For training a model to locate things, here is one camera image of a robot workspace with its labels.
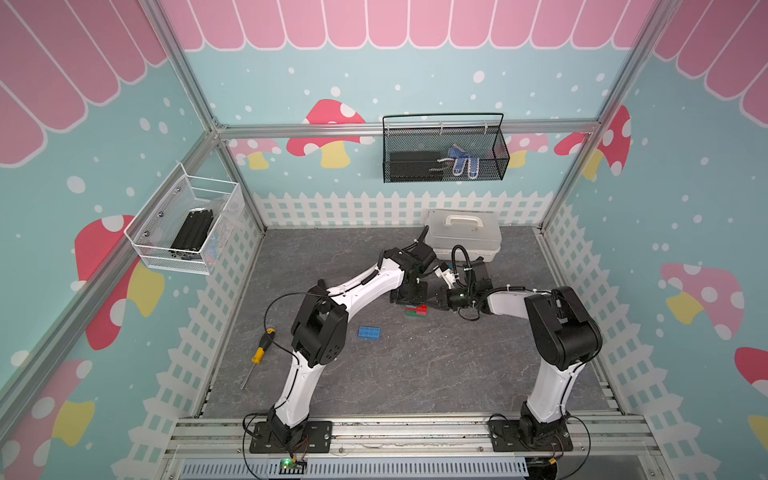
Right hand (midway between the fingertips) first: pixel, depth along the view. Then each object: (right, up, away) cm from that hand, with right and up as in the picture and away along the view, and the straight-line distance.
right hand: (422, 301), depth 92 cm
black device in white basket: (-57, +21, -21) cm, 64 cm away
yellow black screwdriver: (-47, -12, -4) cm, 49 cm away
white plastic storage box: (+20, +23, +10) cm, 32 cm away
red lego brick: (-1, -3, 0) cm, 3 cm away
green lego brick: (-3, -4, +2) cm, 6 cm away
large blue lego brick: (-17, -9, -2) cm, 20 cm away
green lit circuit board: (-35, -37, -19) cm, 55 cm away
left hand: (-3, -1, -2) cm, 4 cm away
